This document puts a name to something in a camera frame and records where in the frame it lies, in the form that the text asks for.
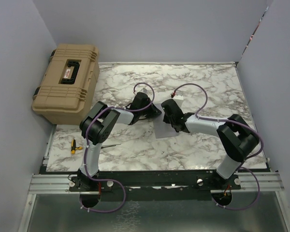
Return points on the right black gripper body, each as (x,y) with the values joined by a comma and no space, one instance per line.
(168,120)

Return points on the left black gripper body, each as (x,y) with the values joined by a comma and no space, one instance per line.
(148,111)

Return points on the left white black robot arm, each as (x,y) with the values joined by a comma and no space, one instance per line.
(98,125)

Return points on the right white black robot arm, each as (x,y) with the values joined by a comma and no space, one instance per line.
(237,138)

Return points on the yellow black small screwdriver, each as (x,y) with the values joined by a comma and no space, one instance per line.
(74,147)

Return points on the tan plastic tool case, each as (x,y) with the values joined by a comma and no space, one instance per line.
(66,92)

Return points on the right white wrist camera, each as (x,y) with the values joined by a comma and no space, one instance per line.
(179,100)

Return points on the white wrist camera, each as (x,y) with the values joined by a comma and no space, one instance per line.
(143,90)
(179,100)

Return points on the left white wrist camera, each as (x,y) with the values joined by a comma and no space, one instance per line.
(143,90)

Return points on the black metal base rail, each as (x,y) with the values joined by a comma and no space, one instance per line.
(115,186)

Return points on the aluminium frame rail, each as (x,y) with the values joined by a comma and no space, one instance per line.
(42,184)

